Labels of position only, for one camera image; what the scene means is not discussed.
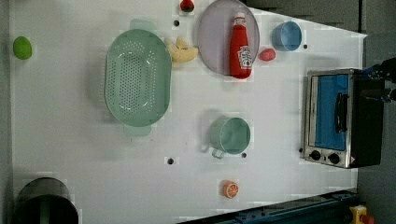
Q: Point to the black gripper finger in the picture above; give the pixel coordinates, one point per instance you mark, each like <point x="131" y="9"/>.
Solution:
<point x="386" y="95"/>
<point x="386" y="71"/>

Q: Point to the red plush ketchup bottle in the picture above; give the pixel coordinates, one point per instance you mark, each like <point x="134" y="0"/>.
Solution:
<point x="240" y="59"/>

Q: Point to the lilac round plate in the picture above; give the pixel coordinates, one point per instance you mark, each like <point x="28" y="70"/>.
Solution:
<point x="215" y="32"/>

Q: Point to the silver black toaster oven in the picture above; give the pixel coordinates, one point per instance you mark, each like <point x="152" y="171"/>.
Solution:
<point x="343" y="126"/>

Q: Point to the blue plastic cup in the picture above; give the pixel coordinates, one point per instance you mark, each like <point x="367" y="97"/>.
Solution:
<point x="287" y="36"/>

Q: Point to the red plush strawberry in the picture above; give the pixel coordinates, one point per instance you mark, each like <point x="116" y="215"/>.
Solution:
<point x="267" y="55"/>

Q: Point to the yellow red emergency button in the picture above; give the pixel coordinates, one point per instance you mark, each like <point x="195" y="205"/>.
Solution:
<point x="360" y="216"/>

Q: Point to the green plastic mug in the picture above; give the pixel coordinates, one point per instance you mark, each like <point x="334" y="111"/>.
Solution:
<point x="228" y="136"/>

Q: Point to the orange plush slice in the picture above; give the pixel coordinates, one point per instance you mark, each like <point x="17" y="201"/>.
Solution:
<point x="230" y="189"/>

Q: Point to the yellow plush banana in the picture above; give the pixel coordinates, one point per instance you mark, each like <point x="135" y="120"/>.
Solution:
<point x="180" y="50"/>

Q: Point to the red green plush fruit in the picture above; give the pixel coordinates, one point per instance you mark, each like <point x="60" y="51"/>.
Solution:
<point x="187" y="6"/>

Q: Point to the green perforated colander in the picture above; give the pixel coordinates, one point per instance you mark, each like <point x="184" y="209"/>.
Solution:
<point x="138" y="78"/>

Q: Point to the green plush lime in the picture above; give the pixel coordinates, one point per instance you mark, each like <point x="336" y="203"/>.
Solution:
<point x="22" y="48"/>

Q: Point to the blue metal rail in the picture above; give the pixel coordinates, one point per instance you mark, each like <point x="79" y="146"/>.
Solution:
<point x="329" y="208"/>

